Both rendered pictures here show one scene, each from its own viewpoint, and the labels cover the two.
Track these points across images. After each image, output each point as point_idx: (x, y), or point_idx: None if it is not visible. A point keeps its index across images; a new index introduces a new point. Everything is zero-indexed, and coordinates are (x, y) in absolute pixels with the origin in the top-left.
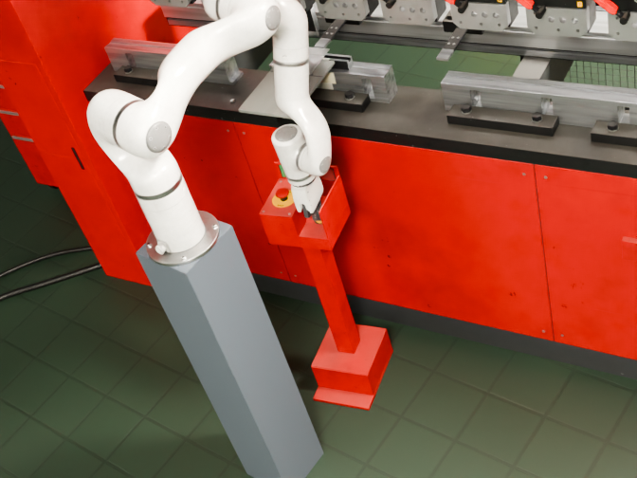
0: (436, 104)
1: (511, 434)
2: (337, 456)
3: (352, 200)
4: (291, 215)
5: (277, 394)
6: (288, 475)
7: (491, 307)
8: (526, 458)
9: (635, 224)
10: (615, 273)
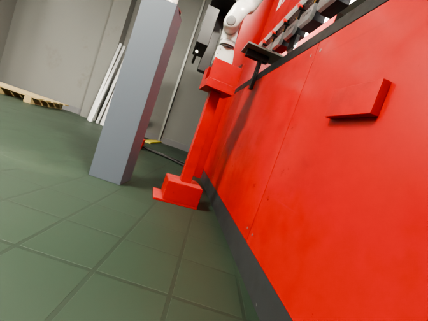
0: None
1: (154, 240)
2: (118, 187)
3: (245, 120)
4: (209, 66)
5: (128, 111)
6: (97, 161)
7: (241, 200)
8: (132, 245)
9: (358, 69)
10: (313, 149)
